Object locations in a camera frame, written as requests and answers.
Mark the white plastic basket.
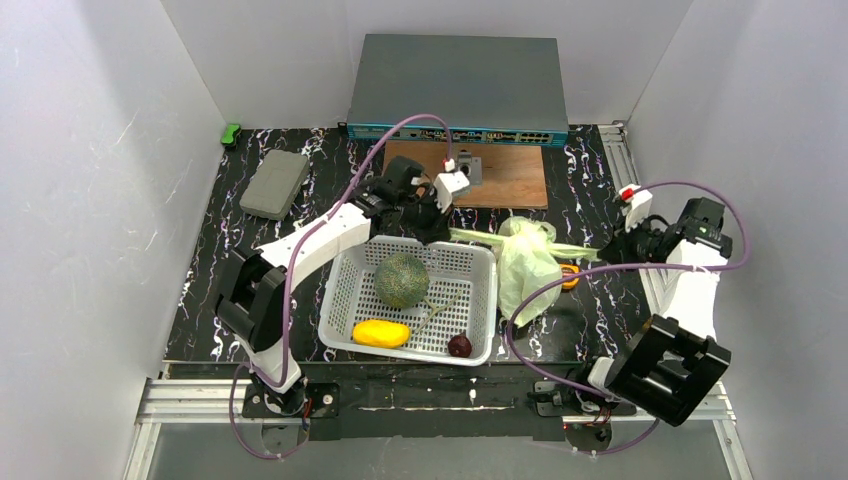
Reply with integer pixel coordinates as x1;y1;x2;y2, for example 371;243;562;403
318;236;498;367

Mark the light green plastic bag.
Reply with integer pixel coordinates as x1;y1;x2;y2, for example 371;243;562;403
450;216;599;328

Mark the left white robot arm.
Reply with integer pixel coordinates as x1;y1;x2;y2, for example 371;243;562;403
214;156;471;416

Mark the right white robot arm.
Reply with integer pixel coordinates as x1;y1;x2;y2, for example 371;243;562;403
587;188;733;426

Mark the green fake melon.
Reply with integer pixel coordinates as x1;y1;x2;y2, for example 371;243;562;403
374;253;430;309

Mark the yellow fake mango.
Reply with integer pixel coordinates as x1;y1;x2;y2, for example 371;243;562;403
352;319;411;349

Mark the dark red fake fruit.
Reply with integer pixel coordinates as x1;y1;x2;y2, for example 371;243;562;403
447;333;473;358

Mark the yellow tape measure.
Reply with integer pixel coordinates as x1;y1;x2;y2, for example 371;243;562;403
560;264;580;291

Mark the brown wooden board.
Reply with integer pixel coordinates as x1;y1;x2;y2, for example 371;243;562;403
384;141;548;209

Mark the grey rectangular case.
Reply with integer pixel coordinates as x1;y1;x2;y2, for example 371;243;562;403
239;150;310;221

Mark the green black small tool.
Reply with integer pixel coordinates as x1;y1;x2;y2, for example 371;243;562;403
220;123;241;149

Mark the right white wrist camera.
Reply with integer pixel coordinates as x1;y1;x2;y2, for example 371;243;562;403
618;184;653;232

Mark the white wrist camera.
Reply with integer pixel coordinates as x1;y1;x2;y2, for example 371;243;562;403
433;158;471;213
618;184;653;232

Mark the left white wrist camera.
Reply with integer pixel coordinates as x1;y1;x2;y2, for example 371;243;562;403
433;158;471;213

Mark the small metal bracket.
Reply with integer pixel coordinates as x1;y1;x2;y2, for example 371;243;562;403
455;150;483;187

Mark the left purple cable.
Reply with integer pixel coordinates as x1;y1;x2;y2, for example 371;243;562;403
227;113;456;461

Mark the purple cable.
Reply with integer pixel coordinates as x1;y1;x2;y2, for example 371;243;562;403
227;113;456;461
502;181;753;457

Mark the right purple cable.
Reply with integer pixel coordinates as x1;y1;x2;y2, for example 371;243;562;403
502;181;753;457

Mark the grey network switch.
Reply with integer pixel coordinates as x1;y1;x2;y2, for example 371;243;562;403
346;34;569;147

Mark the black base frame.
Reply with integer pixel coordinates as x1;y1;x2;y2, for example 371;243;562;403
238;360;664;443

